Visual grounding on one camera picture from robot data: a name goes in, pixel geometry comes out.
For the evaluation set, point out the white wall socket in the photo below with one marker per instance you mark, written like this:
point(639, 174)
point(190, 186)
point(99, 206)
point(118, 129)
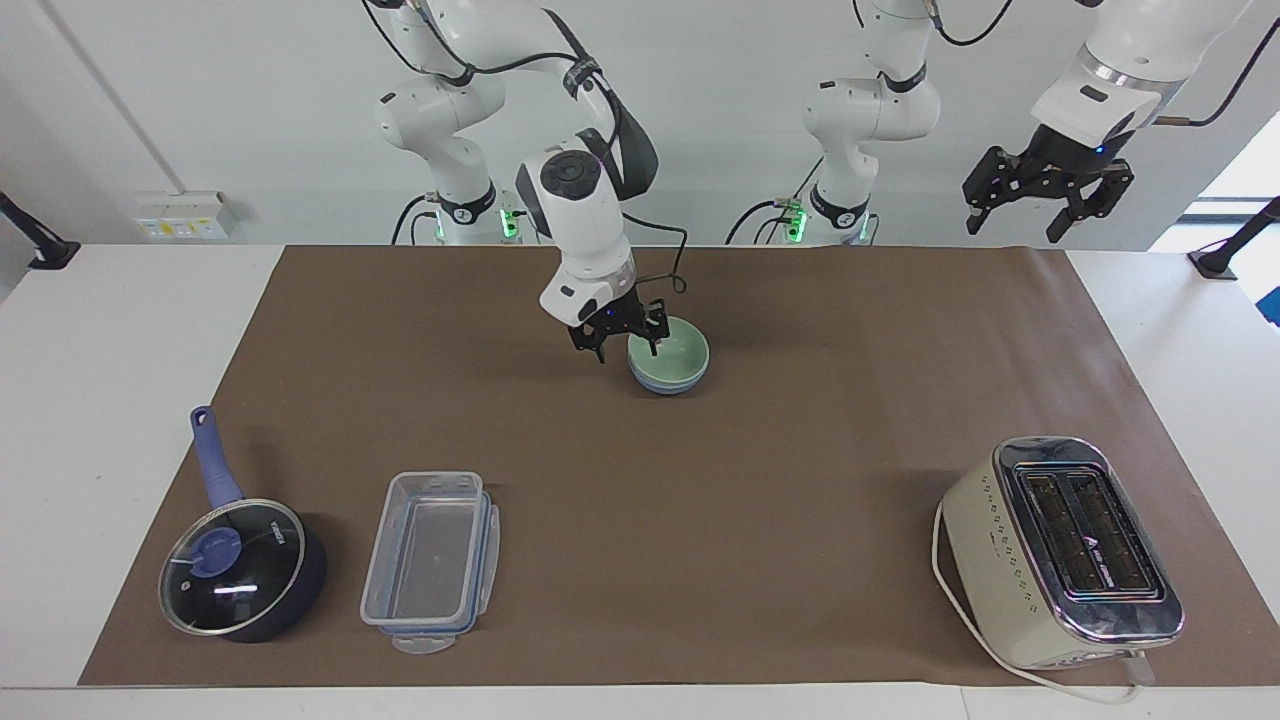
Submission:
point(185, 215)

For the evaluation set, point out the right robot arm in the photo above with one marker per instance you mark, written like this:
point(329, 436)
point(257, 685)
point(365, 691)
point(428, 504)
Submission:
point(585, 215)

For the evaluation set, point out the cream toaster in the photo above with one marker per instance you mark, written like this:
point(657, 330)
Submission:
point(1010, 580)

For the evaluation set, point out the black stand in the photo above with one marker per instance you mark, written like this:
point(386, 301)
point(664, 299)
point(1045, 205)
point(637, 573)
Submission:
point(1235, 245)
point(35, 245)

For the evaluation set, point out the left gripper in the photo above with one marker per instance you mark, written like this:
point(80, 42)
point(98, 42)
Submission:
point(1068, 150)

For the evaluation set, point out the clear plastic container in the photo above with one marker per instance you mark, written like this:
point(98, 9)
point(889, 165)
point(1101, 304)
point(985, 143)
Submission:
point(430, 560)

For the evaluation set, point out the blue bowl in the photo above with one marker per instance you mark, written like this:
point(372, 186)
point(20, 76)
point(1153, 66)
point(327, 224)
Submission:
point(668, 388)

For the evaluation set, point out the glass lid with blue knob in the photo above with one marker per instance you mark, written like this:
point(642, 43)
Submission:
point(232, 566)

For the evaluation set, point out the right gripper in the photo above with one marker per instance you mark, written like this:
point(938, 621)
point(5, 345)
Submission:
point(606, 317)

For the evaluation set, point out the dark blue saucepan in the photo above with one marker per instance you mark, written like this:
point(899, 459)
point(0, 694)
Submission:
point(290, 590)

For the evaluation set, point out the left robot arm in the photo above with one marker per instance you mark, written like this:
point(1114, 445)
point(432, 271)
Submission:
point(870, 110)

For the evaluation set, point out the green bowl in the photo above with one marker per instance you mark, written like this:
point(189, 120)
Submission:
point(672, 350)

